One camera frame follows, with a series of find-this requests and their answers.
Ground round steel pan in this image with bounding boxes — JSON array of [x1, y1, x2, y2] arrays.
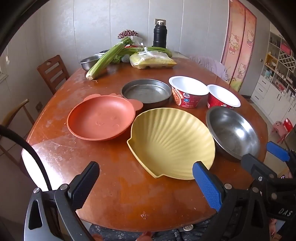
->
[[121, 79, 173, 110]]

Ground pink cartoon cat wardrobe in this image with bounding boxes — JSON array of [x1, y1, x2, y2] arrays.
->
[[220, 0, 257, 92]]

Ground pink plastic stool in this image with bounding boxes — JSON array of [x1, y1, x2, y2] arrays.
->
[[272, 120, 284, 133]]

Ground white shelf cabinet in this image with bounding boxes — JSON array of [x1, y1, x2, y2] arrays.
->
[[251, 30, 296, 120]]

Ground light curved wooden chair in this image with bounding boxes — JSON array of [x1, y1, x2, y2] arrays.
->
[[0, 99, 35, 163]]

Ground purple cloth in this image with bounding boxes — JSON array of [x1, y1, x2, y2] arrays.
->
[[188, 55, 228, 80]]

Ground paper noodle bowl blue label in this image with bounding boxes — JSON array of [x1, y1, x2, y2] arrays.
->
[[168, 76, 210, 109]]

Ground large steel bowl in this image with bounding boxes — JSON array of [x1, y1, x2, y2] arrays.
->
[[206, 106, 261, 162]]

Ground floral pants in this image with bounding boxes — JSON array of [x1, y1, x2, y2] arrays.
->
[[89, 218, 213, 241]]

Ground brown wooden chair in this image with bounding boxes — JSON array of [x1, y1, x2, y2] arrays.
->
[[37, 55, 70, 95]]

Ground yellow shell-shaped plate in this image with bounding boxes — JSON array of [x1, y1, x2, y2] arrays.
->
[[126, 108, 216, 181]]

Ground red box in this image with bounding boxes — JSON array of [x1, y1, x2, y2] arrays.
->
[[281, 43, 292, 56]]

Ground black cable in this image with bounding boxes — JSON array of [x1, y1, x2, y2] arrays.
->
[[0, 125, 52, 192]]

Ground small steel basin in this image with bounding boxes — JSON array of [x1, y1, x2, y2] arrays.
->
[[79, 53, 109, 72]]

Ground yellow food plastic bag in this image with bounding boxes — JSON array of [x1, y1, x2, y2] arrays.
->
[[129, 51, 177, 69]]

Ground red paper noodle bowl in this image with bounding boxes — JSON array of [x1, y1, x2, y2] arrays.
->
[[206, 84, 241, 110]]

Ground red plastic stool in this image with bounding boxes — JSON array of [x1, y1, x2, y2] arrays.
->
[[277, 118, 294, 143]]

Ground black thermos bottle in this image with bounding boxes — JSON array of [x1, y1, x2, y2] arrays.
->
[[153, 19, 167, 48]]

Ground celery bunch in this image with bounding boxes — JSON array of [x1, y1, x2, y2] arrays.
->
[[86, 37, 134, 81]]

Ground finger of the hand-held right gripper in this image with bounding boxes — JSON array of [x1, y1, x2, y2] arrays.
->
[[241, 153, 281, 186], [266, 141, 296, 167]]

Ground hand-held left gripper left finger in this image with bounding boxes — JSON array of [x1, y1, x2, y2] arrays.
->
[[23, 161, 100, 241]]

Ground green vegetable stalks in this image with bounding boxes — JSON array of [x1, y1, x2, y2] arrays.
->
[[125, 46, 173, 57]]

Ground orange plastic plate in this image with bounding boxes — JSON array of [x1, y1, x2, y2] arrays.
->
[[67, 93, 144, 141]]

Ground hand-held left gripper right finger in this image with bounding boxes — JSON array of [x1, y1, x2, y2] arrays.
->
[[192, 161, 273, 241]]

